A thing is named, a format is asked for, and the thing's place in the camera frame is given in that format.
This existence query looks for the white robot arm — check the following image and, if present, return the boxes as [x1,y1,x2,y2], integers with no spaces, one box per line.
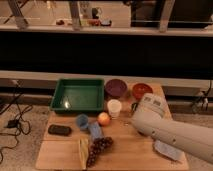
[131,93,213,164]

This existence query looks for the purple bowl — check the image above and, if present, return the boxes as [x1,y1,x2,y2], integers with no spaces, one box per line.
[105,79,127,98]

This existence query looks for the orange bowl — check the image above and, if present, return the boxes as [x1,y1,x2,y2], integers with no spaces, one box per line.
[132,83,153,100]

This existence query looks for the white paper cup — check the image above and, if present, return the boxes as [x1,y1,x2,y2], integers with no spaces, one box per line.
[107,99,122,118]

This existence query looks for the green plastic tray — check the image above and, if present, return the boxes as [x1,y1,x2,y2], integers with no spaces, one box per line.
[50,78,104,114]

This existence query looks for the orange peach fruit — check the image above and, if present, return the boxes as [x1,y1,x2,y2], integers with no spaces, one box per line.
[97,112,110,126]

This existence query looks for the metal can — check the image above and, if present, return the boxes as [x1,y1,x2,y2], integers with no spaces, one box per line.
[131,102,138,115]

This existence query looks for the small blue cup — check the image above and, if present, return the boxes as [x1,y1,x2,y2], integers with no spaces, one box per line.
[76,114,89,131]

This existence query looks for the bunch of dark grapes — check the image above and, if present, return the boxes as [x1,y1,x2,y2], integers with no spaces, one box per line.
[87,137,113,167]

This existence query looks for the yellow banana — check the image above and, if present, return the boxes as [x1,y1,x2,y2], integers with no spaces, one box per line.
[78,138,89,170]

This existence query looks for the black rectangular sponge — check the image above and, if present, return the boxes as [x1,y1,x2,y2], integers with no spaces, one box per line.
[48,124,72,136]

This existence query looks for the black power cables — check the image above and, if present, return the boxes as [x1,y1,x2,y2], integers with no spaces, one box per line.
[0,79,34,164]

